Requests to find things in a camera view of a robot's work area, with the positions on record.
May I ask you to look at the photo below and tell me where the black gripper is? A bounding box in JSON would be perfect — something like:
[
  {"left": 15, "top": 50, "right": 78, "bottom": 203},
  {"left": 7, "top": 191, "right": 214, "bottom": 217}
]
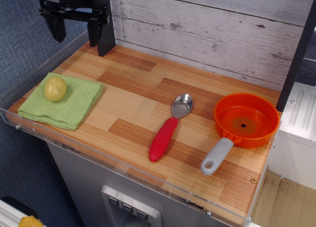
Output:
[{"left": 38, "top": 0, "right": 109, "bottom": 47}]

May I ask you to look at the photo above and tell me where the yellow potato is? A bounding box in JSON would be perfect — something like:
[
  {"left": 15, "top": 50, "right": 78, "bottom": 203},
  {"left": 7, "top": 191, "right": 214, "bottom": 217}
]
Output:
[{"left": 44, "top": 76, "right": 67, "bottom": 102}]

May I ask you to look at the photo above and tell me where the green folded towel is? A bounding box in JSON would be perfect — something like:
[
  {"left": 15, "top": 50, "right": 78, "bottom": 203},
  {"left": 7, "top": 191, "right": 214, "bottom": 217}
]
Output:
[{"left": 18, "top": 73, "right": 103, "bottom": 131}]

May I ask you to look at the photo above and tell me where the clear acrylic table guard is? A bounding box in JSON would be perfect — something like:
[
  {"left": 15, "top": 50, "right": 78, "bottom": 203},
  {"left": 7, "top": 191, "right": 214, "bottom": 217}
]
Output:
[{"left": 0, "top": 21, "right": 285, "bottom": 226}]

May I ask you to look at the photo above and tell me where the grey toy fridge front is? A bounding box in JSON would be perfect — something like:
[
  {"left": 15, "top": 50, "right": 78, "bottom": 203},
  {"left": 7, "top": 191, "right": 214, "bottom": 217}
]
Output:
[{"left": 46, "top": 141, "right": 233, "bottom": 227}]

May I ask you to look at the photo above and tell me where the silver dispenser button panel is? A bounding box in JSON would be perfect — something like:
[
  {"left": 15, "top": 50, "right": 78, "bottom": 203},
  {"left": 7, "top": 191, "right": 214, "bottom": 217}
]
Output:
[{"left": 101, "top": 185, "right": 162, "bottom": 227}]

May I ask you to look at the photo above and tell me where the yellow object at corner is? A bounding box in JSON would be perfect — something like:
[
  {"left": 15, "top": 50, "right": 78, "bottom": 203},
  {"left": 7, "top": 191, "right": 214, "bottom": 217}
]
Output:
[{"left": 18, "top": 216, "right": 44, "bottom": 227}]

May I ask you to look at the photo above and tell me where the white side counter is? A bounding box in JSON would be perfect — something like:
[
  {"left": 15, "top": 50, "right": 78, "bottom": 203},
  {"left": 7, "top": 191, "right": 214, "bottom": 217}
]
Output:
[{"left": 268, "top": 82, "right": 316, "bottom": 189}]

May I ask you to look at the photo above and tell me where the spoon with red handle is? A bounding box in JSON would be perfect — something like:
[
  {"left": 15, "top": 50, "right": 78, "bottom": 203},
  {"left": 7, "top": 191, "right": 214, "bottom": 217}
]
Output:
[{"left": 149, "top": 94, "right": 193, "bottom": 162}]

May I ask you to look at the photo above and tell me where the orange pot with grey handle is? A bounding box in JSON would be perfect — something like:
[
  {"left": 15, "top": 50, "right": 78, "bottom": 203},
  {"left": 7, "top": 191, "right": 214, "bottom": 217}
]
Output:
[{"left": 200, "top": 93, "right": 280, "bottom": 176}]

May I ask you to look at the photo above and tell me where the dark right post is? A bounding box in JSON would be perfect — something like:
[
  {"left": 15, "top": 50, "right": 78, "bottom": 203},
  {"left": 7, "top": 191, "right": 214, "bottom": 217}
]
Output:
[{"left": 276, "top": 0, "right": 316, "bottom": 113}]

